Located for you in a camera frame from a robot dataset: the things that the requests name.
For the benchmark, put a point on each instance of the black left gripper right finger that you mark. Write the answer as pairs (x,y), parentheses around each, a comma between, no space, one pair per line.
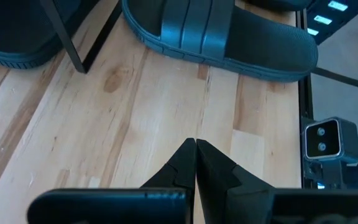
(225,193)

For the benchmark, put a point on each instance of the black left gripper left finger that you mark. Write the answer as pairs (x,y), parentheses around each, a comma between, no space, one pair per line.
(182,174)

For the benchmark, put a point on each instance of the wooden shelf with black frame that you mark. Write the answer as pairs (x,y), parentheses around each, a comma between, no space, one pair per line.
(70,46)

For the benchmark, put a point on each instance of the black rubber slide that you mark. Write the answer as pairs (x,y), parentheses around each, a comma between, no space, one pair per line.
(17,31)

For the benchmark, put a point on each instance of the black aluminium rig frame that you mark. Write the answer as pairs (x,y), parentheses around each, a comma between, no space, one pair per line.
(305,93)

